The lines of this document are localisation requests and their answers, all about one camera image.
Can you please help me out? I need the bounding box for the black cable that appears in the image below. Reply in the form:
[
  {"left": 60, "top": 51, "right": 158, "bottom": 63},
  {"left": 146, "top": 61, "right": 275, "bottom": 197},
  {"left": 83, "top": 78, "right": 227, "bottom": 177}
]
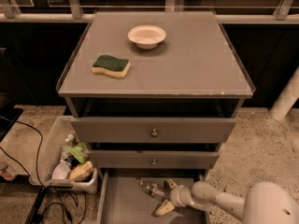
[{"left": 0, "top": 115, "right": 89, "bottom": 224}]

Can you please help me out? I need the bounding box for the grey drawer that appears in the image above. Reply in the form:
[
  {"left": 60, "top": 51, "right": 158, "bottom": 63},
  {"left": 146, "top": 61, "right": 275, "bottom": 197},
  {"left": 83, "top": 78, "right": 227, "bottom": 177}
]
[
  {"left": 96, "top": 169, "right": 210, "bottom": 224},
  {"left": 89, "top": 150, "right": 219, "bottom": 169},
  {"left": 71, "top": 117, "right": 236, "bottom": 143}
]

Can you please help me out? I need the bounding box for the clear plastic water bottle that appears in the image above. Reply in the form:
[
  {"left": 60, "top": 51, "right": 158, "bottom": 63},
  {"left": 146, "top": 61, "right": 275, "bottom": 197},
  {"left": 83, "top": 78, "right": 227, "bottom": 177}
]
[{"left": 139, "top": 180, "right": 169, "bottom": 203}]

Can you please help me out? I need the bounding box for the yellow sponge in bin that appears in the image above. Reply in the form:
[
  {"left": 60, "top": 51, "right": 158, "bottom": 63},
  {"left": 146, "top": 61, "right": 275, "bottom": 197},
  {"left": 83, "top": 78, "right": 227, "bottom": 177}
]
[{"left": 69, "top": 161, "right": 93, "bottom": 182}]

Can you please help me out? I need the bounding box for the metal window railing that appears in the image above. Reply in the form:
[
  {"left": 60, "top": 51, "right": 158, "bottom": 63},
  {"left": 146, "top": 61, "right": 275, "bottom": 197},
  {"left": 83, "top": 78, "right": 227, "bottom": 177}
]
[{"left": 0, "top": 0, "right": 299, "bottom": 24}]

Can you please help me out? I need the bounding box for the white bowl in bin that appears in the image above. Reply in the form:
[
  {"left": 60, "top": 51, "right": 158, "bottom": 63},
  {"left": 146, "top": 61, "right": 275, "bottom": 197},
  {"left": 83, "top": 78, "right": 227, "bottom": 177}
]
[{"left": 51, "top": 162, "right": 71, "bottom": 179}]

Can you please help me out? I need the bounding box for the green packet in bin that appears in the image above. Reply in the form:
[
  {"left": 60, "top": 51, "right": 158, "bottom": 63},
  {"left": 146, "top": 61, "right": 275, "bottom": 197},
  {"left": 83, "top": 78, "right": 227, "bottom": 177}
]
[{"left": 66, "top": 142, "right": 88, "bottom": 164}]

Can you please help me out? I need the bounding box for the grey drawer cabinet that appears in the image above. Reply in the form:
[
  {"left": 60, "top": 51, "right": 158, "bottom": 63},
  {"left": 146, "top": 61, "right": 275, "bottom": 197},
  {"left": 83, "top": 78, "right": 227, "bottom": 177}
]
[{"left": 55, "top": 10, "right": 256, "bottom": 224}]

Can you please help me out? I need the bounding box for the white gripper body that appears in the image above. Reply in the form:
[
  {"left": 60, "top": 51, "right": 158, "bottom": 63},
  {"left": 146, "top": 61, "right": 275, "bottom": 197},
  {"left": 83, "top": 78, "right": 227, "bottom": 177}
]
[{"left": 170, "top": 185, "right": 194, "bottom": 207}]

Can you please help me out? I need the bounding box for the clear plastic storage bin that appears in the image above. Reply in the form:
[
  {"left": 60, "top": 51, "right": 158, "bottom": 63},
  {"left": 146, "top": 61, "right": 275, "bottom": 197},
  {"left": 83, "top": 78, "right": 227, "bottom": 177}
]
[{"left": 29, "top": 116, "right": 98, "bottom": 194}]

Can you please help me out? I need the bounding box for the grey bottom drawer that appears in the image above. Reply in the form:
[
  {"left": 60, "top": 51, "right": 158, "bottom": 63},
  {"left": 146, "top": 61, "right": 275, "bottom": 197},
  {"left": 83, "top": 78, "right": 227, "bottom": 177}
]
[{"left": 96, "top": 169, "right": 210, "bottom": 224}]

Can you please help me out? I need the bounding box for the grey middle drawer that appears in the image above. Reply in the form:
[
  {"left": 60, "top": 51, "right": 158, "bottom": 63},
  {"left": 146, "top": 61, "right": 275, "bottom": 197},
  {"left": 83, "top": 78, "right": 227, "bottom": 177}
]
[{"left": 89, "top": 150, "right": 219, "bottom": 169}]

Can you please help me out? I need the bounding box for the small cup on floor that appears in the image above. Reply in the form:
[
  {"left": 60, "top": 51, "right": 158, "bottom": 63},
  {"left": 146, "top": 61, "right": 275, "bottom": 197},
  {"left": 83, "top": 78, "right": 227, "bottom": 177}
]
[{"left": 0, "top": 161, "right": 18, "bottom": 181}]

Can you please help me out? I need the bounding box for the grey top drawer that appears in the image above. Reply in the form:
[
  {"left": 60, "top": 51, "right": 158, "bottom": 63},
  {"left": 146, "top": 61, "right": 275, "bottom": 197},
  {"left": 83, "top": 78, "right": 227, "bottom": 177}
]
[{"left": 71, "top": 117, "right": 236, "bottom": 143}]

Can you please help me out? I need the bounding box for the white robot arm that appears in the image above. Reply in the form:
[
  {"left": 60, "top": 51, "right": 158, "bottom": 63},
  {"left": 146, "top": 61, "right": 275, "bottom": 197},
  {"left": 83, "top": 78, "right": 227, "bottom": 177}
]
[{"left": 155, "top": 181, "right": 299, "bottom": 224}]

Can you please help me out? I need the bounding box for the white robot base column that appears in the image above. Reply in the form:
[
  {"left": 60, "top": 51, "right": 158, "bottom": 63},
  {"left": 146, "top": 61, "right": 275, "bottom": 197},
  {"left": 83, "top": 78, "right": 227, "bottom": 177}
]
[{"left": 269, "top": 67, "right": 299, "bottom": 120}]

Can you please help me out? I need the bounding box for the green yellow sponge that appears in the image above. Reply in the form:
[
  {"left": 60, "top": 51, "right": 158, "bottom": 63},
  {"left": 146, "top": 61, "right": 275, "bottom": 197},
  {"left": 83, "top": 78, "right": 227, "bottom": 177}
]
[{"left": 92, "top": 55, "right": 131, "bottom": 78}]

